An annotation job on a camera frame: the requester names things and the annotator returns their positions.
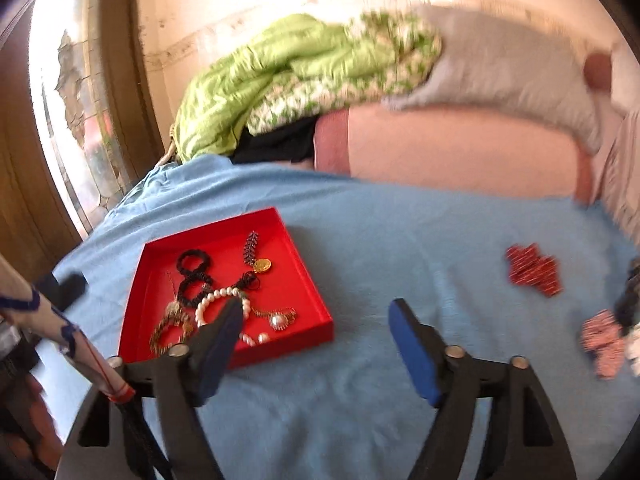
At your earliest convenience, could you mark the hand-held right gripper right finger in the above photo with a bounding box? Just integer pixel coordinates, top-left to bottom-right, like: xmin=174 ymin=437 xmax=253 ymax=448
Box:
xmin=389 ymin=298 xmax=577 ymax=480

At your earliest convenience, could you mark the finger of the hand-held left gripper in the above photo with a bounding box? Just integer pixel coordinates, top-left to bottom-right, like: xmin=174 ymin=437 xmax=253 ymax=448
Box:
xmin=50 ymin=271 xmax=87 ymax=311

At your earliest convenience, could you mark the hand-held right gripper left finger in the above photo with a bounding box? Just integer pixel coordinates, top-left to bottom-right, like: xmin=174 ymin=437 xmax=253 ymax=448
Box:
xmin=54 ymin=297 xmax=245 ymax=480

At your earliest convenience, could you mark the pearl bracelet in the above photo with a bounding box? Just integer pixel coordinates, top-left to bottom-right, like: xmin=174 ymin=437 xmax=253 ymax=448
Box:
xmin=195 ymin=287 xmax=272 ymax=347

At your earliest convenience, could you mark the gold chain necklace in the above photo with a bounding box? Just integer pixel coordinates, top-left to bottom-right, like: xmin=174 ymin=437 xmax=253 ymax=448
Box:
xmin=149 ymin=271 xmax=197 ymax=357

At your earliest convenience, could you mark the pearl pendant with gold chain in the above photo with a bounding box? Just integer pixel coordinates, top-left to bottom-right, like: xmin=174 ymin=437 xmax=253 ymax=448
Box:
xmin=250 ymin=305 xmax=297 ymax=332

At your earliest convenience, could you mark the black braided hair tie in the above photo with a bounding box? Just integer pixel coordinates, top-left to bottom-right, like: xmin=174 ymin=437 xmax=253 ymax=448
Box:
xmin=177 ymin=250 xmax=212 ymax=277
xmin=178 ymin=274 xmax=215 ymax=309

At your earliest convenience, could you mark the black tassel charm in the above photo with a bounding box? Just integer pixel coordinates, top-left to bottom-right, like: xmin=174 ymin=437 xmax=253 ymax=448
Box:
xmin=235 ymin=270 xmax=263 ymax=292

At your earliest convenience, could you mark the red tray box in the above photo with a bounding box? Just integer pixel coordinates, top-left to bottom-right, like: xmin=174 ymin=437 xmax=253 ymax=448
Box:
xmin=118 ymin=206 xmax=335 ymax=370

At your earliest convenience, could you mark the blue blanket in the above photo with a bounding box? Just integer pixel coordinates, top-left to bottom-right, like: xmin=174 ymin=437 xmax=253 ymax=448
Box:
xmin=35 ymin=152 xmax=640 ymax=480

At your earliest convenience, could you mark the red polka dot scrunchie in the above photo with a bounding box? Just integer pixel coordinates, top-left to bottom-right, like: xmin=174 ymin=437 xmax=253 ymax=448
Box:
xmin=505 ymin=242 xmax=563 ymax=298

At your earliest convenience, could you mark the red checked scrunchie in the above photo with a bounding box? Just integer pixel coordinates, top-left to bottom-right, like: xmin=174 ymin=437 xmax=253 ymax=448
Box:
xmin=580 ymin=309 xmax=628 ymax=380

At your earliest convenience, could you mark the pink bolster pillow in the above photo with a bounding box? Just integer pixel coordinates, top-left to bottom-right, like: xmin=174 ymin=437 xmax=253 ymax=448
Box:
xmin=314 ymin=105 xmax=596 ymax=206

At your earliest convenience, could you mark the white scrunchie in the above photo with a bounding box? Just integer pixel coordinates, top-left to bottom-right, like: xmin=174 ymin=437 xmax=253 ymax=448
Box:
xmin=622 ymin=327 xmax=640 ymax=366

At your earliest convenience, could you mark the black cloth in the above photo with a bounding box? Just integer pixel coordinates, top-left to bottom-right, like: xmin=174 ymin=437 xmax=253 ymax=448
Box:
xmin=231 ymin=116 xmax=321 ymax=166

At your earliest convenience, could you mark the striped floral pillow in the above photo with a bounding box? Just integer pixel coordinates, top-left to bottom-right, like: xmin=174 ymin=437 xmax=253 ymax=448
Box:
xmin=602 ymin=110 xmax=640 ymax=241

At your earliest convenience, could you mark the green patterned quilt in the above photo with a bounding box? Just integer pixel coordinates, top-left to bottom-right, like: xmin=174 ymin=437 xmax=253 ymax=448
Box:
xmin=175 ymin=10 xmax=443 ymax=163

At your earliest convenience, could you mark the grey pillow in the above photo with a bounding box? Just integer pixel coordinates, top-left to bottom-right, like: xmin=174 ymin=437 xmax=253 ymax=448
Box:
xmin=382 ymin=4 xmax=608 ymax=156

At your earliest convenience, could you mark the purple beaded bracelet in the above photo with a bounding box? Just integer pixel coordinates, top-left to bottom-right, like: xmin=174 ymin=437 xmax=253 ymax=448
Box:
xmin=243 ymin=231 xmax=263 ymax=265

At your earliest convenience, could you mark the window with wooden frame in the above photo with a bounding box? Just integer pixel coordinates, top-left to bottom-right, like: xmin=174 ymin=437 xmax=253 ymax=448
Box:
xmin=0 ymin=0 xmax=166 ymax=261

